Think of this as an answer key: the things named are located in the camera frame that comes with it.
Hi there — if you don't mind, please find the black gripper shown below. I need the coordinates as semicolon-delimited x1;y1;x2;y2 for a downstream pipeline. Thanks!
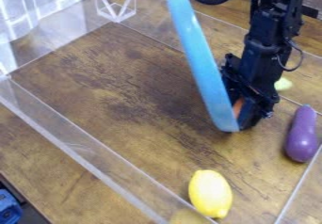
222;35;290;130

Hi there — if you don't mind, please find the orange toy carrot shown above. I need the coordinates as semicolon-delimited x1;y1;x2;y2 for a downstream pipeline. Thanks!
230;76;294;120

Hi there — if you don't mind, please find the blue round plate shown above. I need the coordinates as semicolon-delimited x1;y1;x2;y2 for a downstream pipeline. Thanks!
167;0;240;132

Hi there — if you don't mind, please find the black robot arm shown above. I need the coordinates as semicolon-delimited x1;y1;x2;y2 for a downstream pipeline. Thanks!
222;0;303;130

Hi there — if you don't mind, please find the purple toy eggplant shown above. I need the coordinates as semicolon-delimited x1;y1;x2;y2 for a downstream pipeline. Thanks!
284;104;318;163

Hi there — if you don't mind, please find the yellow toy lemon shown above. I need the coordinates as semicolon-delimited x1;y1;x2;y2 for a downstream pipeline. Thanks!
188;169;232;218

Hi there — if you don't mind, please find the blue object at corner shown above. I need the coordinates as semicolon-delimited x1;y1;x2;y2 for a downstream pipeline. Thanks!
0;189;22;224

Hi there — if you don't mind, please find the clear acrylic enclosure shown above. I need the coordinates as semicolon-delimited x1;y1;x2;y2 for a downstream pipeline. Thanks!
0;0;322;224

